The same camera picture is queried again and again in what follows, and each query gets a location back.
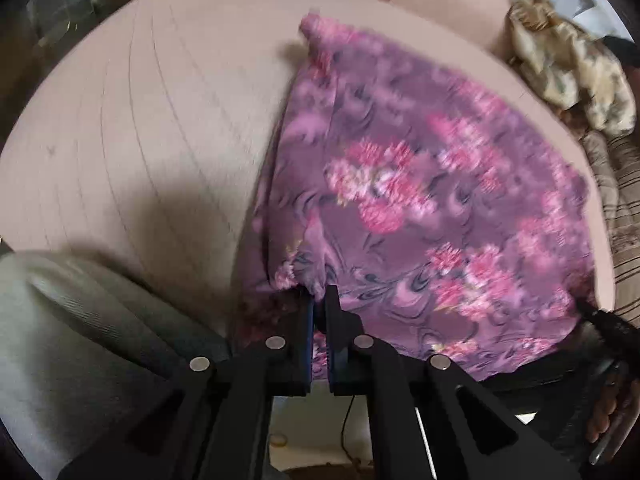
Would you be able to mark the person's jeans leg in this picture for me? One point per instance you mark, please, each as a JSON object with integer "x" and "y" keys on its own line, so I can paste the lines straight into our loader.
{"x": 90, "y": 360}

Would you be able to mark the dark cloth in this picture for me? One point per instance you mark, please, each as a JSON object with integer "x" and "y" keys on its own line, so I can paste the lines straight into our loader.
{"x": 622, "y": 50}

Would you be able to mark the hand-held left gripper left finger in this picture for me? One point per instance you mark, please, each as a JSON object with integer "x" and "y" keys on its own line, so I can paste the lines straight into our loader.
{"x": 306, "y": 340}

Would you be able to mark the cream floral blanket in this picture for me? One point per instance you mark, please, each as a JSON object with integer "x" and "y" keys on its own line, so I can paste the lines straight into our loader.
{"x": 565, "y": 65}

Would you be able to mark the pink bed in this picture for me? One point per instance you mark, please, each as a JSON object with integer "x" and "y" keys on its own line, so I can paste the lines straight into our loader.
{"x": 165, "y": 135}

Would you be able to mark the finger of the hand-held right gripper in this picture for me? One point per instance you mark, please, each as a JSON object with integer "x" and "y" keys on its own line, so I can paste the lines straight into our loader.
{"x": 602, "y": 322}

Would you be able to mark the person's right hand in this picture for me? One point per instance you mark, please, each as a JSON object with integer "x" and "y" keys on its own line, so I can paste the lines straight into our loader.
{"x": 607, "y": 415}

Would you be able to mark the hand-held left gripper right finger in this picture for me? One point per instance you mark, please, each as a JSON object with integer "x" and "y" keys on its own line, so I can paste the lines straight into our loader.
{"x": 334, "y": 340}

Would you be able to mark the purple floral shirt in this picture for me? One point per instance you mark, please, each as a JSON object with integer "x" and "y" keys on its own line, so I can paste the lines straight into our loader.
{"x": 415, "y": 200}

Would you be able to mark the striped beige pillow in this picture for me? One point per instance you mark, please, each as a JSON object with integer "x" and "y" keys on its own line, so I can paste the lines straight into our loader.
{"x": 617, "y": 200}

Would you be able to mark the pink bolster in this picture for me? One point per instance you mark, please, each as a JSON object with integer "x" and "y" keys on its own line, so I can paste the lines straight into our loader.
{"x": 445, "y": 0}

